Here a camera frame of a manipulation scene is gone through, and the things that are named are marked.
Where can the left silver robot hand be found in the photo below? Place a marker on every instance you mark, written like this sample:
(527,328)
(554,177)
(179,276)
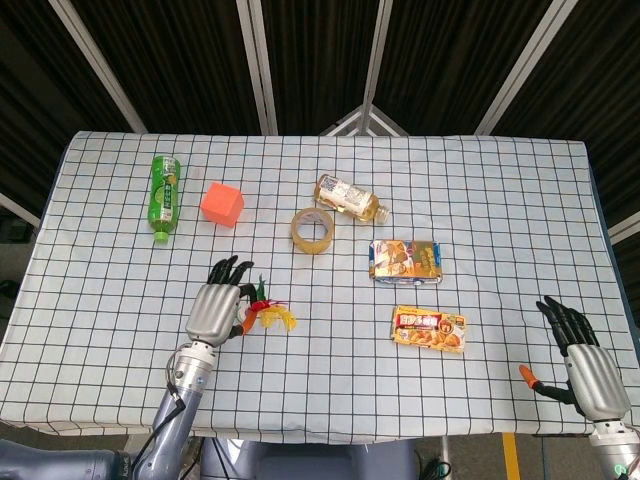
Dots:
(214,312)

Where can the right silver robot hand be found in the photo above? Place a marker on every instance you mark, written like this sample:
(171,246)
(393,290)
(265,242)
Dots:
(585,360)

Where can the colourful feather toy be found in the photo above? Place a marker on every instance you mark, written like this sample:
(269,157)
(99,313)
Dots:
(272,315)

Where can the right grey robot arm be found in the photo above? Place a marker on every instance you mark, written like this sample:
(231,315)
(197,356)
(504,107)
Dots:
(612,447)

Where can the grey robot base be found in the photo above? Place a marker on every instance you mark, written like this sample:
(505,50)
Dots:
(280,460)

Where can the orange foam cube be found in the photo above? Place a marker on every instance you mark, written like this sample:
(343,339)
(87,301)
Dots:
(222,205)

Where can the green tea bottle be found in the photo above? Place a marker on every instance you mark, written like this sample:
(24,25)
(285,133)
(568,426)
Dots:
(164,197)

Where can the clear packing tape roll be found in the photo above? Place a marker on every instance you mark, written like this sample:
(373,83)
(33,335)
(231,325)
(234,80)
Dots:
(312,231)

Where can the checkered white tablecloth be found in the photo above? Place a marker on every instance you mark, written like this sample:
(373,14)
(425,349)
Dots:
(350,390)

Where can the yellow curry box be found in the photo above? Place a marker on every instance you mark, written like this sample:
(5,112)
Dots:
(427,330)

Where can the yellow juice bottle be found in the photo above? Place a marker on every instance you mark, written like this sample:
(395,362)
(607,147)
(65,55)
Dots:
(350,197)

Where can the blue and gold snack box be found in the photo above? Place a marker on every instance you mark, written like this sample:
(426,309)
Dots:
(406,261)

